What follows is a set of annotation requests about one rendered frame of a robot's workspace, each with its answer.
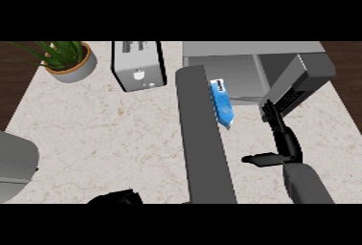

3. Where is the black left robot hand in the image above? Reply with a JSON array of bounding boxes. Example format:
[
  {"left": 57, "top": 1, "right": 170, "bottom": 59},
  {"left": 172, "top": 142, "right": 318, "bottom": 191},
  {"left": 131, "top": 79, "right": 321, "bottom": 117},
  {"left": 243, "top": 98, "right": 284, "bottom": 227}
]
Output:
[{"left": 86, "top": 189, "right": 145, "bottom": 205}]

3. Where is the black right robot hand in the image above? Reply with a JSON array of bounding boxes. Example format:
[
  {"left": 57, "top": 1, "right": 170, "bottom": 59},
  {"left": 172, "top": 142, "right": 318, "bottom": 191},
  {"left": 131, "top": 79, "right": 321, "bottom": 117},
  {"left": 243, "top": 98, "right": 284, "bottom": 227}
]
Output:
[{"left": 241, "top": 99, "right": 305, "bottom": 168}]

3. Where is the dark grey microwave door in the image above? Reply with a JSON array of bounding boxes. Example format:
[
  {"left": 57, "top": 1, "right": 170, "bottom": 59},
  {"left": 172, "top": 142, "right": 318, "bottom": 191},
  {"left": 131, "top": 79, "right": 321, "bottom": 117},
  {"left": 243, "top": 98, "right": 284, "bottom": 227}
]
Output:
[{"left": 175, "top": 65, "right": 240, "bottom": 205}]

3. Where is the blue milk carton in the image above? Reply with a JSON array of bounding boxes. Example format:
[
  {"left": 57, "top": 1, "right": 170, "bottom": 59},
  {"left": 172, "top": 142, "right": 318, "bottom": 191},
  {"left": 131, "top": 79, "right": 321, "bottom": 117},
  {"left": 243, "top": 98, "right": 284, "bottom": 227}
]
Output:
[{"left": 210, "top": 78, "right": 237, "bottom": 130}]

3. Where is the grey microwave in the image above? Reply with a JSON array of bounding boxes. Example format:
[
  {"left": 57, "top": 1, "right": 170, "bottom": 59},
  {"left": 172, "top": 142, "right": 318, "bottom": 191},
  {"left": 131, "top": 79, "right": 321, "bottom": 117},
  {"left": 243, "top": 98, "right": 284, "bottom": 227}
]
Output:
[{"left": 181, "top": 41, "right": 339, "bottom": 123}]

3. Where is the silver toaster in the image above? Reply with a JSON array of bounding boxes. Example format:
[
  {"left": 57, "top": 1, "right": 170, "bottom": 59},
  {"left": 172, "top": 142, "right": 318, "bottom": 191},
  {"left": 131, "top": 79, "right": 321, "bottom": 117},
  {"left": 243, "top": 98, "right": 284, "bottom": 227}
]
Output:
[{"left": 111, "top": 41, "right": 169, "bottom": 93}]

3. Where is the green potted plant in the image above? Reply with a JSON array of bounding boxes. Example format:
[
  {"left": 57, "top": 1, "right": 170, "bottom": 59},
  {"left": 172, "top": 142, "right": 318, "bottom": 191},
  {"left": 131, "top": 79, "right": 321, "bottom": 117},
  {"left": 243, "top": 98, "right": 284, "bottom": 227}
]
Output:
[{"left": 6, "top": 41, "right": 99, "bottom": 84}]

